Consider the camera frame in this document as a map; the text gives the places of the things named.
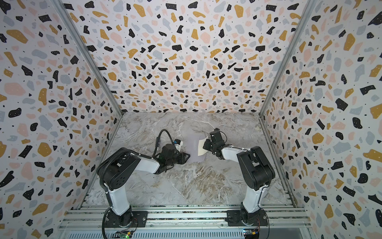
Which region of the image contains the beige lined letter paper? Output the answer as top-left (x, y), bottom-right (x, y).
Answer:
top-left (198, 137), bottom-right (211, 156)

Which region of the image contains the lavender envelope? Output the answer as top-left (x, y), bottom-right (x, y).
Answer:
top-left (185, 133), bottom-right (208, 163)

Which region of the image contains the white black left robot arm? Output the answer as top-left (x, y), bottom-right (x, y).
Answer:
top-left (96, 143), bottom-right (191, 227)

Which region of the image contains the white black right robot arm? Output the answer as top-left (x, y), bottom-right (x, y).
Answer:
top-left (198, 128), bottom-right (276, 226)

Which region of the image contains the right aluminium corner post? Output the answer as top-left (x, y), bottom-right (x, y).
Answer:
top-left (258, 0), bottom-right (318, 117)

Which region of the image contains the aluminium corner post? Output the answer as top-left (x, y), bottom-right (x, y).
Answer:
top-left (49, 0), bottom-right (123, 117)
top-left (258, 0), bottom-right (318, 117)

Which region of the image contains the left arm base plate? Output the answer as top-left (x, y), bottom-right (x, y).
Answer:
top-left (102, 211), bottom-right (148, 229)

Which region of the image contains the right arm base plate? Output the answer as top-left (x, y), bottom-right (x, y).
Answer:
top-left (225, 210), bottom-right (268, 227)

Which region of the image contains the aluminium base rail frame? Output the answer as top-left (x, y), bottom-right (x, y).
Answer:
top-left (58, 205), bottom-right (315, 239)

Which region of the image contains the left aluminium corner post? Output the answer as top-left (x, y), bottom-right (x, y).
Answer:
top-left (49, 0), bottom-right (123, 117)

